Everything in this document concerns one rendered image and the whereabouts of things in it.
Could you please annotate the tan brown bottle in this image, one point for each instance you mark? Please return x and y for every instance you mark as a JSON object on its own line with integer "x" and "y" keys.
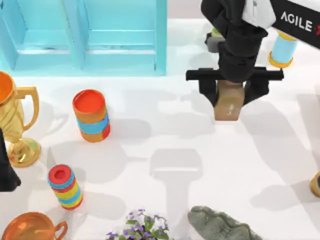
{"x": 228, "y": 105}

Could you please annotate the grey pot with green plant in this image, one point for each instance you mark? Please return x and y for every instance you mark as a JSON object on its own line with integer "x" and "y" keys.
{"x": 214, "y": 42}

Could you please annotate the light blue cup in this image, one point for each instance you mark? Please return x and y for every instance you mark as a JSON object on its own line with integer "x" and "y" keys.
{"x": 283, "y": 47}

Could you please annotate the pale grey rounded box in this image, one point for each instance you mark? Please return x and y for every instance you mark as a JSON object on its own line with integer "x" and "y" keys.
{"x": 258, "y": 12}

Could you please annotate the light blue rack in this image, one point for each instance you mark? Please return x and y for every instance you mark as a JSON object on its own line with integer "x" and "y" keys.
{"x": 117, "y": 37}

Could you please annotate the yellow cup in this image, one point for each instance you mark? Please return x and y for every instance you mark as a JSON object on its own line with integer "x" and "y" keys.
{"x": 315, "y": 185}

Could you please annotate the orange can with blue band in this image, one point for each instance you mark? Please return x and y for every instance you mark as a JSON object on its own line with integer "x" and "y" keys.
{"x": 92, "y": 117}

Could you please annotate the grey green rock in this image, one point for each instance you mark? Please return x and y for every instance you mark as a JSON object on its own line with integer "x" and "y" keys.
{"x": 217, "y": 225}

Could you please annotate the purple flower plant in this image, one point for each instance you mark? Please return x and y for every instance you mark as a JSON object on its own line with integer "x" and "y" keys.
{"x": 142, "y": 227}

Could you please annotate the stack of coloured rings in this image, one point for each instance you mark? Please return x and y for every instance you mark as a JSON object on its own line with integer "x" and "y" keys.
{"x": 66, "y": 187}

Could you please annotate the gold trophy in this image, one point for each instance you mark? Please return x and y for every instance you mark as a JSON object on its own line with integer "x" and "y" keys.
{"x": 12, "y": 120}

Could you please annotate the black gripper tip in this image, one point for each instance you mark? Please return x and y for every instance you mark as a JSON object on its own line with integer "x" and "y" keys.
{"x": 6, "y": 170}

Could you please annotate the copper cup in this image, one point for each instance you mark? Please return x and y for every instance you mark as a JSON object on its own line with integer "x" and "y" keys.
{"x": 30, "y": 227}

